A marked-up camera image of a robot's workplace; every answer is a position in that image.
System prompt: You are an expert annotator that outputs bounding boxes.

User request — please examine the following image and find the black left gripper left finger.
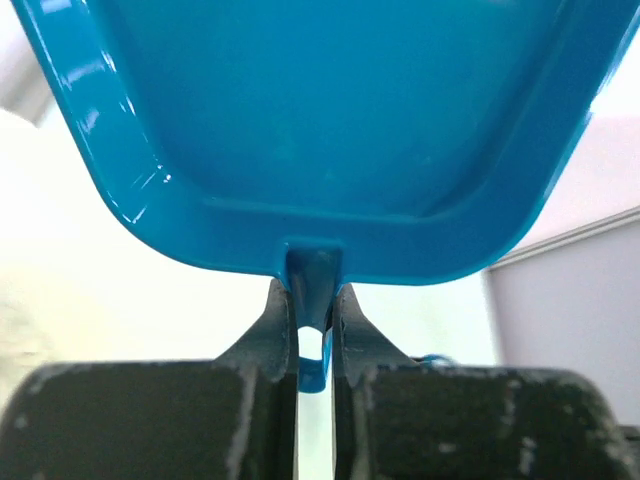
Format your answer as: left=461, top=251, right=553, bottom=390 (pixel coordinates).
left=214, top=279, right=299, bottom=382

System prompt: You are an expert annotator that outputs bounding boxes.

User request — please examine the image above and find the blue plastic dustpan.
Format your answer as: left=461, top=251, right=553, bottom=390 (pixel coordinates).
left=9, top=0, right=640, bottom=394

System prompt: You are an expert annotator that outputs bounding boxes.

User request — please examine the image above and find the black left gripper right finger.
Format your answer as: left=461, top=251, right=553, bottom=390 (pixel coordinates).
left=332, top=284, right=418, bottom=387

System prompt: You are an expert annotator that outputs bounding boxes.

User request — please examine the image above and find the aluminium corner post left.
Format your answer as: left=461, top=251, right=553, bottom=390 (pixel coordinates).
left=487, top=206, right=639, bottom=272

